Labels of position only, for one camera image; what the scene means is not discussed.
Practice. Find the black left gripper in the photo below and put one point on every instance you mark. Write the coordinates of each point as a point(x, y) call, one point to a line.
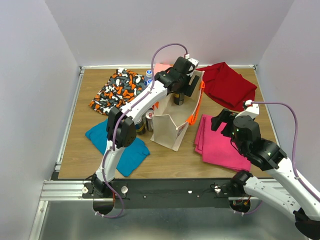
point(190, 87)

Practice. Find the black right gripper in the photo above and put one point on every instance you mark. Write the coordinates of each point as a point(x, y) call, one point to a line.
point(225, 115)

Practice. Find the dark can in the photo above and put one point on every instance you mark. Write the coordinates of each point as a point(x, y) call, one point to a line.
point(178, 98)

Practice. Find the beige canvas tote bag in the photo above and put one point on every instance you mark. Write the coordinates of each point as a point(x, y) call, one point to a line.
point(171, 121)

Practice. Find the Pocari Sweat bottle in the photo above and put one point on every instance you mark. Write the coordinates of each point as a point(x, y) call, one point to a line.
point(148, 75)
point(149, 82)

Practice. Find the red bull can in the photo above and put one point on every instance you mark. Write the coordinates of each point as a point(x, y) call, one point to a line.
point(149, 120)

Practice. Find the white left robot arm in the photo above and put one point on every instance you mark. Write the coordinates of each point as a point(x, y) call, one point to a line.
point(121, 131)

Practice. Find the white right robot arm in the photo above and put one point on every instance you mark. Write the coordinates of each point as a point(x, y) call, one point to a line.
point(299, 204)

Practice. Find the dark red cloth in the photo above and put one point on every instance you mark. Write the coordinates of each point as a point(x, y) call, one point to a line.
point(227, 87)

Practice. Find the magenta folded cloth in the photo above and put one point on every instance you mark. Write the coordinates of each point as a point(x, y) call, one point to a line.
point(216, 149)

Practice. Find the light pink printed cloth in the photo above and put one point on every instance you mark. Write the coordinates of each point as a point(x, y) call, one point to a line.
point(159, 67)

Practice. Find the orange camouflage cloth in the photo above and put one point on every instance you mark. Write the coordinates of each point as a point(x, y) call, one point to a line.
point(121, 88)

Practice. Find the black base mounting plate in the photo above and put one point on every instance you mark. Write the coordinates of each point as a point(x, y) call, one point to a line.
point(169, 193)

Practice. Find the teal folded cloth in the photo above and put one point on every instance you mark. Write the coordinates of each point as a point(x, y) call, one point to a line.
point(132, 156)

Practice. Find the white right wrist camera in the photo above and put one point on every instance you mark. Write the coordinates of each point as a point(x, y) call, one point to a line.
point(249, 109)

